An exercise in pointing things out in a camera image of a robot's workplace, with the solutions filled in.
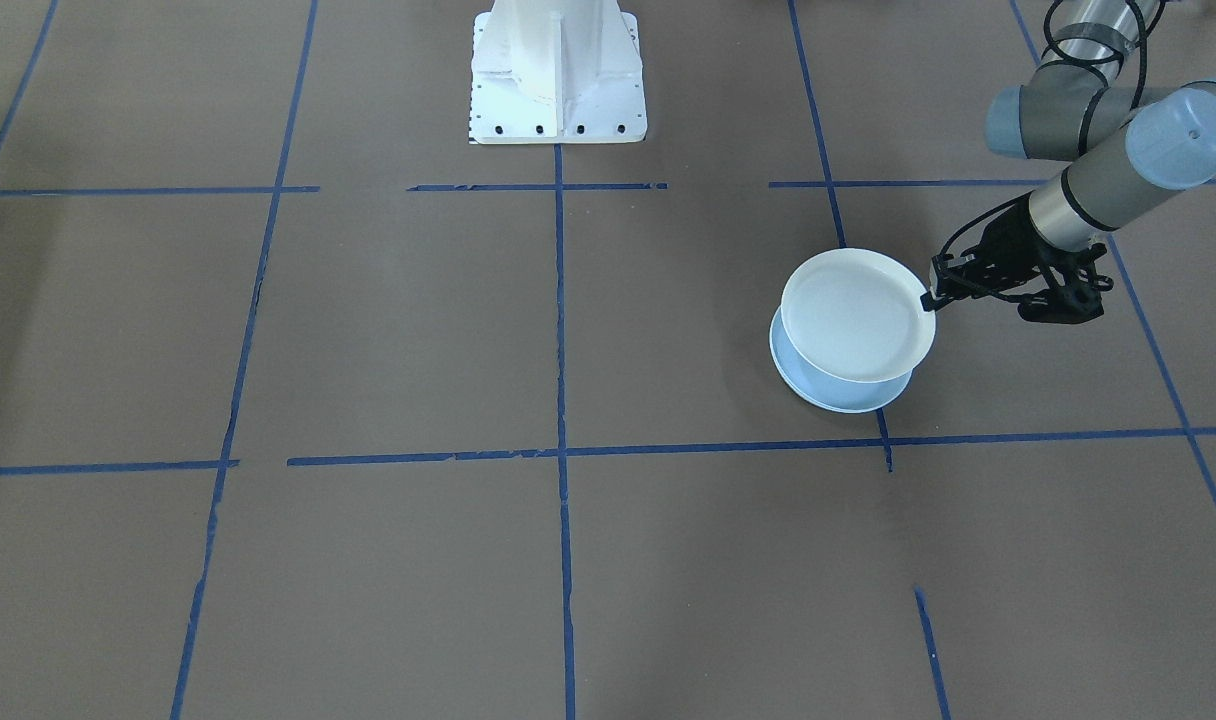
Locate light blue ribbed plate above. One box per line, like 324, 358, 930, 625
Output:
773, 308, 911, 407

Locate white bolted base pedestal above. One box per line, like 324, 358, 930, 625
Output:
467, 0, 649, 147

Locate white round plate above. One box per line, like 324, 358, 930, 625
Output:
780, 248, 937, 384

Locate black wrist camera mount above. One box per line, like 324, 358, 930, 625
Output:
1018, 244, 1115, 326

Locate light blue smooth plate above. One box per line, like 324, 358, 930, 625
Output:
769, 305, 915, 414

